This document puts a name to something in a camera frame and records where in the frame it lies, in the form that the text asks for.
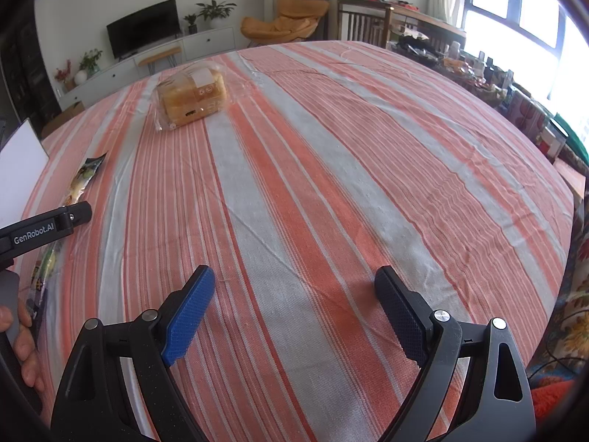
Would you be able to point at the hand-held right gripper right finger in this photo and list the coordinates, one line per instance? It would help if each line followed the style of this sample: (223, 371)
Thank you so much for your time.
(400, 317)

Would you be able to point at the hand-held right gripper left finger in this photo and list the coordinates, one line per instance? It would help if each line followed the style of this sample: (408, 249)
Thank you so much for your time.
(188, 317)

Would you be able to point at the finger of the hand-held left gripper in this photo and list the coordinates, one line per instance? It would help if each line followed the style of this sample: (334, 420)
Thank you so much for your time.
(78, 212)

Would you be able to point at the yellow printed snack packet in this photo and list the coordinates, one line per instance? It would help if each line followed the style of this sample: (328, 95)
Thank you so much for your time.
(83, 179)

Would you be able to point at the white cardboard box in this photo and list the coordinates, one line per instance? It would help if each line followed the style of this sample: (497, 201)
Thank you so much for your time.
(20, 175)

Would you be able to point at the bagged bread loaf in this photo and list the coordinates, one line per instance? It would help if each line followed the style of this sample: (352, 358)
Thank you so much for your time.
(193, 96)

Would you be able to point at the person's left hand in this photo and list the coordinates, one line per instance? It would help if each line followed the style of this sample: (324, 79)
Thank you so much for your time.
(25, 354)

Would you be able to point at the brown cardboard box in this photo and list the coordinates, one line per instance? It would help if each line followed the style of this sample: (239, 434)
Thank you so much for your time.
(66, 117)

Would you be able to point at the white vase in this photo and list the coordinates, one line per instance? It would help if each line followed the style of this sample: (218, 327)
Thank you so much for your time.
(81, 77)

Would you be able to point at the red flower bouquet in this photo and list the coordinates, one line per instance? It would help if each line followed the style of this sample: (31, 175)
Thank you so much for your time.
(63, 73)

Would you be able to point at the green flowering plant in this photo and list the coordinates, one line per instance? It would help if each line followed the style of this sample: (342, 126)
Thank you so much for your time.
(90, 60)

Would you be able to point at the dark display cabinet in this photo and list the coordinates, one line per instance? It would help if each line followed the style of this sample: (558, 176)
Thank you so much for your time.
(23, 69)

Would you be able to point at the orange striped tablecloth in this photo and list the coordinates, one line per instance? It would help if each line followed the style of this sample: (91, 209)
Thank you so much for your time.
(322, 184)

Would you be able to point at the wooden stool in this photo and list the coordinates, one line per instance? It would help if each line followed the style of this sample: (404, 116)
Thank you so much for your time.
(158, 54)

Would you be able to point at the black television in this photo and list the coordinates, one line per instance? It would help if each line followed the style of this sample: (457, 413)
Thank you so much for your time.
(142, 27)

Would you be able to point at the white television cabinet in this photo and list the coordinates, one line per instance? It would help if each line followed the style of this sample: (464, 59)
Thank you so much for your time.
(207, 41)

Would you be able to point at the small potted plant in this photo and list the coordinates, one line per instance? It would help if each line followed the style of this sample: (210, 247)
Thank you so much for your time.
(191, 23)

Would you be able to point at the large potted plant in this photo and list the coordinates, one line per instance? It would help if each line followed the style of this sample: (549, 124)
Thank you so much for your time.
(216, 11)

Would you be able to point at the green cloth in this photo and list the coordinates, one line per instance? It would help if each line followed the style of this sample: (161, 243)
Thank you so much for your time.
(573, 140)

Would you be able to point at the clutter of jars and bottles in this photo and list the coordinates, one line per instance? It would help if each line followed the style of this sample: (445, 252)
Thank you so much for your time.
(483, 78)

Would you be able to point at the orange lounge chair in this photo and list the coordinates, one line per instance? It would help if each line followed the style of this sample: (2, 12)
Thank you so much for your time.
(280, 23)

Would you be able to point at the wooden chair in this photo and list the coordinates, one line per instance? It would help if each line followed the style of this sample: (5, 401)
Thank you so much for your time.
(363, 20)

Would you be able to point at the window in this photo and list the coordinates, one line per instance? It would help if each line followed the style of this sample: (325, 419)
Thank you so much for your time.
(520, 32)

